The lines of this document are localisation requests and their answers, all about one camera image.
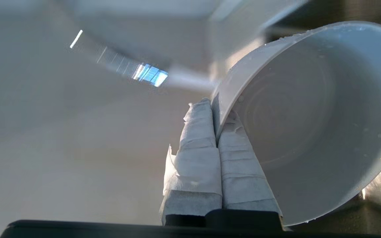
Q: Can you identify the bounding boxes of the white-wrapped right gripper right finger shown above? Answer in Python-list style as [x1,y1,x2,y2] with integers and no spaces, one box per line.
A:
[218,111,283,218]

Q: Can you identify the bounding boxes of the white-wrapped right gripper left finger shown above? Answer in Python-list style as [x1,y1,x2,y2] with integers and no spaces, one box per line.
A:
[160,98,223,227]

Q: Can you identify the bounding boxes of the grey round bowl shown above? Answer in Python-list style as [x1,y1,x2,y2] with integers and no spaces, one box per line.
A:
[211,21,381,227]

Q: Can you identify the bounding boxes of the chrome gooseneck kitchen faucet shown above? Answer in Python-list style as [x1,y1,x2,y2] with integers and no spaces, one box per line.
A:
[68,28,174,88]

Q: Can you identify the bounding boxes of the running water stream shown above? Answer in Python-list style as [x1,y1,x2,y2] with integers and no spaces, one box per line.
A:
[167,66,222,94]

